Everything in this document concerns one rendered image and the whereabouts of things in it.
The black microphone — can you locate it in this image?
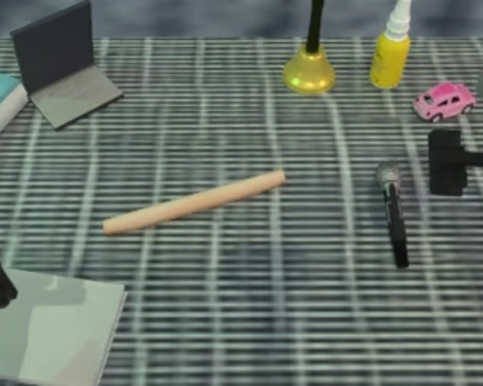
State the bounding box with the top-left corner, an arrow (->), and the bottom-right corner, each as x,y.
375,161 -> 411,269

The grey green cover book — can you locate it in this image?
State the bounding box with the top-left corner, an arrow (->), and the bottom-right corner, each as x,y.
0,267 -> 128,386

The light wooden round stick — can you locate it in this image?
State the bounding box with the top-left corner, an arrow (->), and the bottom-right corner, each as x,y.
102,170 -> 287,235

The dark grey open laptop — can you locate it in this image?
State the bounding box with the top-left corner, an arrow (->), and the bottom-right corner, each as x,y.
10,0 -> 124,132

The yellow bottle white nozzle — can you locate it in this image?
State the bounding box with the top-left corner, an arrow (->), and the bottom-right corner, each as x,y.
369,0 -> 411,89

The black mallet hammer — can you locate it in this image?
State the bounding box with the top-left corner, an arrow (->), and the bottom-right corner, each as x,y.
427,129 -> 483,197

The pink toy car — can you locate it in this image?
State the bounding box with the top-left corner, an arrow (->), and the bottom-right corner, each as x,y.
412,81 -> 477,124

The golden hand bell black handle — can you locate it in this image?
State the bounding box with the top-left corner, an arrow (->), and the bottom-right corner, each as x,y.
282,0 -> 336,96

